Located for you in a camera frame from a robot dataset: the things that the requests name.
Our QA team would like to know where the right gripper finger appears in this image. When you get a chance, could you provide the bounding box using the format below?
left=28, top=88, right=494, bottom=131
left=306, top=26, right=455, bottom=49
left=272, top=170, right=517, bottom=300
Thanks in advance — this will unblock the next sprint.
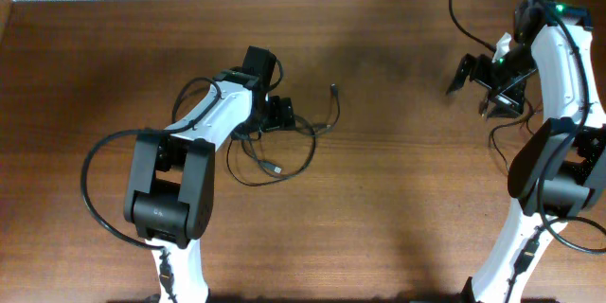
left=446, top=54, right=476, bottom=95
left=486, top=100, right=524, bottom=119

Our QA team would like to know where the thin black USB cable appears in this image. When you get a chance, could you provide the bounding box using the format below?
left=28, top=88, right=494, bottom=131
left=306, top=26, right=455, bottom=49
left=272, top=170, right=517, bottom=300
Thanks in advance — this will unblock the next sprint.
left=477, top=92, right=544, bottom=174

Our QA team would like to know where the thick black USB cable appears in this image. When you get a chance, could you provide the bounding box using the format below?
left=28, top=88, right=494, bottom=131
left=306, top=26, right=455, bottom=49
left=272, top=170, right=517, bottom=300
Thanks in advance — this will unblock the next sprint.
left=225, top=83, right=341, bottom=187

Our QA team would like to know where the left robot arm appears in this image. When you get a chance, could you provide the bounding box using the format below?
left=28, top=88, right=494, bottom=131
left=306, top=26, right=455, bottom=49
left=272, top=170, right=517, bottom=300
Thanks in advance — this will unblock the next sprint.
left=124, top=46, right=294, bottom=302

